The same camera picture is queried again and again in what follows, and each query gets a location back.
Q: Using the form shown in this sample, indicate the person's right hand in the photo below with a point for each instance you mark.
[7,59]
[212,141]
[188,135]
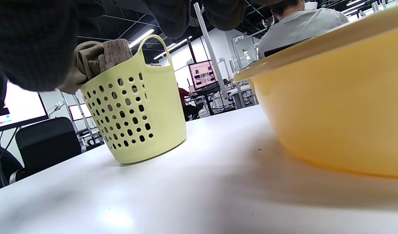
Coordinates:
[33,42]

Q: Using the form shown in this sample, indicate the tan shorts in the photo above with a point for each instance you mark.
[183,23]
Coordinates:
[98,60]

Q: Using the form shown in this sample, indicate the large white screen monitor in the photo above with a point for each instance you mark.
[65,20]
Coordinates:
[20,107]

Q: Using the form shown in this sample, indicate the black padded chair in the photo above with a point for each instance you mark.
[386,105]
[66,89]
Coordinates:
[46,143]

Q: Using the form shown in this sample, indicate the small white screen monitor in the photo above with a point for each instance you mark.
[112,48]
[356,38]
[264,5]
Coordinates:
[79,112]

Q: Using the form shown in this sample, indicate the long ceiling light strip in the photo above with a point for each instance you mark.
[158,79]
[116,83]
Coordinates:
[173,47]
[141,38]

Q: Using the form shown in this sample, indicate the yellow perforated plastic basket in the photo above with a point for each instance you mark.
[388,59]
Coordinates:
[137,107]

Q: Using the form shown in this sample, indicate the monitor with pink screen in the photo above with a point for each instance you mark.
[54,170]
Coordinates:
[203,74]

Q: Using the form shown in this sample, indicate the yellow round plastic basin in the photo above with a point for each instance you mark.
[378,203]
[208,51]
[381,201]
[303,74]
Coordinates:
[342,107]

